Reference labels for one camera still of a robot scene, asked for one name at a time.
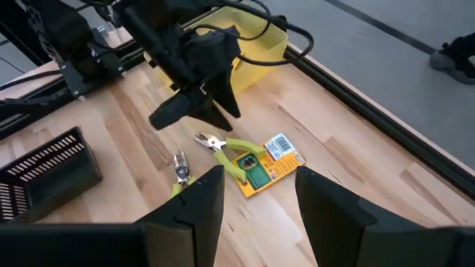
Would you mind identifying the person's foot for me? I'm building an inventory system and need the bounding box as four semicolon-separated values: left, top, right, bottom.
429;32;475;85

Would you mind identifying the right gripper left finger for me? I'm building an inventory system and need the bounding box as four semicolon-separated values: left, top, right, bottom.
0;165;226;267

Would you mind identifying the orange packaging card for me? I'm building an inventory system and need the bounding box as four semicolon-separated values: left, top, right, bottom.
232;132;307;199

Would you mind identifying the yellow translucent plastic bin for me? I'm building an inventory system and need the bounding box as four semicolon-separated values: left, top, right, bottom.
143;5;289;93

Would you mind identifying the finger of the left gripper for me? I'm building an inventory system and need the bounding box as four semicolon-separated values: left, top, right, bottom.
194;72;241;133
149;90;212;130

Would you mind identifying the black aluminium table frame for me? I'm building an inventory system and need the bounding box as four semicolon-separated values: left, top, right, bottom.
0;7;475;201

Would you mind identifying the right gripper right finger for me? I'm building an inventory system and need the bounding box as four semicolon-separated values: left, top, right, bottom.
295;166;475;267

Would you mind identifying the black slotted plastic basket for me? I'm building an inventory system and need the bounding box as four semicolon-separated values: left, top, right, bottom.
0;125;104;223

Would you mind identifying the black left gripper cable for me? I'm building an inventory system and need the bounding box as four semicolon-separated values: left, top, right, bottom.
192;0;315;67

